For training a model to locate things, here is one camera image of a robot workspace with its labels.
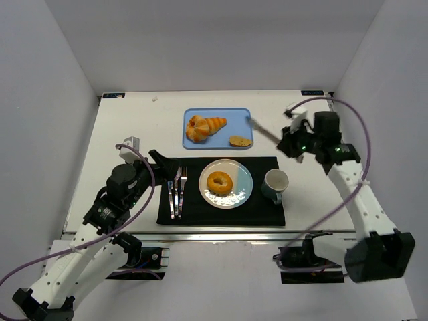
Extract round knotted bread roll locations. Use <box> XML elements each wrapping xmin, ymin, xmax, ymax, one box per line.
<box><xmin>185</xmin><ymin>115</ymin><xmax>210</xmax><ymax>142</ymax></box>

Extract right blue corner label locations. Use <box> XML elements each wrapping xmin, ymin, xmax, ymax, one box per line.
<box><xmin>300</xmin><ymin>90</ymin><xmax>324</xmax><ymax>96</ymax></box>

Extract dark green mug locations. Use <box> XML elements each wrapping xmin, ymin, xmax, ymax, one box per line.
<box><xmin>261</xmin><ymin>169</ymin><xmax>289</xmax><ymax>205</ymax></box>

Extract striped croissant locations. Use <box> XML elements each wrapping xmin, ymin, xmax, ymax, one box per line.
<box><xmin>205</xmin><ymin>117</ymin><xmax>227</xmax><ymax>136</ymax></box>

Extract black placemat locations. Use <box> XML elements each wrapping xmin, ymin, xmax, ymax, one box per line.
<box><xmin>156</xmin><ymin>156</ymin><xmax>285</xmax><ymax>227</ymax></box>

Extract blue plastic tray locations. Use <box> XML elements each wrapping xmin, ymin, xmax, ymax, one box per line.
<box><xmin>182</xmin><ymin>107</ymin><xmax>253</xmax><ymax>150</ymax></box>

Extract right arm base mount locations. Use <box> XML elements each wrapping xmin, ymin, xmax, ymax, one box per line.
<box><xmin>272</xmin><ymin>231</ymin><xmax>347</xmax><ymax>284</ymax></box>

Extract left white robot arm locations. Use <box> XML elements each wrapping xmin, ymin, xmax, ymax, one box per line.
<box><xmin>13</xmin><ymin>144</ymin><xmax>179</xmax><ymax>320</ymax></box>

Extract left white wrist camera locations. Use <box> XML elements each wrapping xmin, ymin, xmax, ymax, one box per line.
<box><xmin>116</xmin><ymin>136</ymin><xmax>141</xmax><ymax>163</ymax></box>

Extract silver knife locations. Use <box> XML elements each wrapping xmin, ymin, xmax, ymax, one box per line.
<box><xmin>167</xmin><ymin>181</ymin><xmax>175</xmax><ymax>219</ymax></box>

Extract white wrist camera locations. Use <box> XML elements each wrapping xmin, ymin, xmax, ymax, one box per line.
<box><xmin>116</xmin><ymin>136</ymin><xmax>141</xmax><ymax>163</ymax></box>
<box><xmin>284</xmin><ymin>102</ymin><xmax>307</xmax><ymax>133</ymax></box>

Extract blue corner label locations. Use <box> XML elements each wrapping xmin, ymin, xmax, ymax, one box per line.
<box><xmin>300</xmin><ymin>90</ymin><xmax>324</xmax><ymax>96</ymax></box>
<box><xmin>102</xmin><ymin>92</ymin><xmax>125</xmax><ymax>99</ymax></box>

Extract white and blue plate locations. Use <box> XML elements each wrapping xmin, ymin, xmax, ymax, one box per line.
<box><xmin>198</xmin><ymin>158</ymin><xmax>253</xmax><ymax>209</ymax></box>

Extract silver fork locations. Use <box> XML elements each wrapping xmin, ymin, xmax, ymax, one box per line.
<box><xmin>177</xmin><ymin>167</ymin><xmax>188</xmax><ymax>219</ymax></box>

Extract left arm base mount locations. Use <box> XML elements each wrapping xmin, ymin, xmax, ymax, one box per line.
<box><xmin>106</xmin><ymin>232</ymin><xmax>170</xmax><ymax>281</ymax></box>

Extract metal tongs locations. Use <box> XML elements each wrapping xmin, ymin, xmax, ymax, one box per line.
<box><xmin>246</xmin><ymin>115</ymin><xmax>304</xmax><ymax>164</ymax></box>

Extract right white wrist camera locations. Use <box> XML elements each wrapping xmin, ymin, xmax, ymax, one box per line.
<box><xmin>284</xmin><ymin>102</ymin><xmax>307</xmax><ymax>133</ymax></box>

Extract silver spoon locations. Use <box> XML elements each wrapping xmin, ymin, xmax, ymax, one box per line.
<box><xmin>172</xmin><ymin>167</ymin><xmax>181</xmax><ymax>219</ymax></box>

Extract left blue corner label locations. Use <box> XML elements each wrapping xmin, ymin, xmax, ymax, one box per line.
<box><xmin>102</xmin><ymin>92</ymin><xmax>125</xmax><ymax>99</ymax></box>

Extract aluminium frame rail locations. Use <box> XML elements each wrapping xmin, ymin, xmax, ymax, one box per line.
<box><xmin>49</xmin><ymin>230</ymin><xmax>379</xmax><ymax>250</ymax></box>

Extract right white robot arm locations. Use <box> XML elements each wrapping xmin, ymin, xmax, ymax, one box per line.
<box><xmin>274</xmin><ymin>110</ymin><xmax>415</xmax><ymax>283</ymax></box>

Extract brown bread slice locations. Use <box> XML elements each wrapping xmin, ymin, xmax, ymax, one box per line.
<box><xmin>229</xmin><ymin>136</ymin><xmax>253</xmax><ymax>147</ymax></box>

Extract orange bagel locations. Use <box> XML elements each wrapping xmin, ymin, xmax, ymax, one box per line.
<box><xmin>207</xmin><ymin>171</ymin><xmax>233</xmax><ymax>195</ymax></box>

